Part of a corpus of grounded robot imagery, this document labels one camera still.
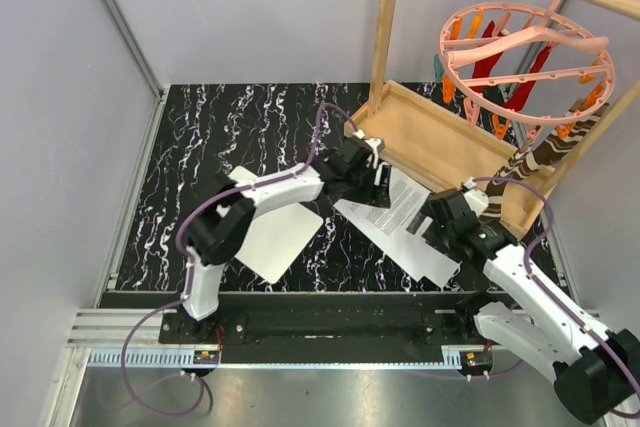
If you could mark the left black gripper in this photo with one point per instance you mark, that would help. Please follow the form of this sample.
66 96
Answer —
375 195

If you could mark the pink round clip hanger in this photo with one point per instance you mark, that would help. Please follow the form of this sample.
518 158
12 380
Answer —
538 45

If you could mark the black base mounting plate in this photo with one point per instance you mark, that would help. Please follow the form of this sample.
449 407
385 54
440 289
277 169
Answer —
328 329

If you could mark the brown striped sock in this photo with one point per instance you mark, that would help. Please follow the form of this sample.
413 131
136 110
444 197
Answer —
563 138
520 166

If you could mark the white clipboard folder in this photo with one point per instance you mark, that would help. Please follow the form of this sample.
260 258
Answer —
283 226

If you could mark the black marble pattern mat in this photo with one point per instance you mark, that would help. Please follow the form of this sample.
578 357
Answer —
207 129

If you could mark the white slotted cable duct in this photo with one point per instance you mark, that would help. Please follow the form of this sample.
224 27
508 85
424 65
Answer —
142 358

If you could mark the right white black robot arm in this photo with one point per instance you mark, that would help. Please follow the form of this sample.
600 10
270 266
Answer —
592 368

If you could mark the aluminium frame rail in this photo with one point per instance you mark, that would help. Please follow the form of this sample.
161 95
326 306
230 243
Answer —
71 372

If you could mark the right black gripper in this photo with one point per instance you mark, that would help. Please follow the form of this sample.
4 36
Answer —
430 232

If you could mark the wooden drying rack stand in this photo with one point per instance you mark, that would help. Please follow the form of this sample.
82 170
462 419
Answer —
441 149

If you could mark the printed paper sheet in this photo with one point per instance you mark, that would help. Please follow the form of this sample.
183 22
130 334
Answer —
388 229

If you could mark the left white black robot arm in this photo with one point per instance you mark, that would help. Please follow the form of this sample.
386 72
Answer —
214 232

